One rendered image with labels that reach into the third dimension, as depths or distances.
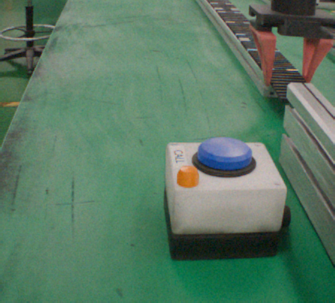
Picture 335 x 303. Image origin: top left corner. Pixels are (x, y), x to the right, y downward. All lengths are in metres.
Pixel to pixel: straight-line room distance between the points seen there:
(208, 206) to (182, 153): 0.06
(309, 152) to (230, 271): 0.13
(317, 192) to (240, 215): 0.08
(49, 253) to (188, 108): 0.33
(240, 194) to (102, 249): 0.11
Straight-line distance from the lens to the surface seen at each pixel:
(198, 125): 0.65
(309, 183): 0.48
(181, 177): 0.38
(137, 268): 0.41
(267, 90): 0.76
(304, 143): 0.49
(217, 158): 0.40
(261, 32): 0.69
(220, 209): 0.39
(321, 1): 1.54
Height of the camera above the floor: 1.02
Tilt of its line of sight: 23 degrees down
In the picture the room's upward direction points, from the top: 2 degrees clockwise
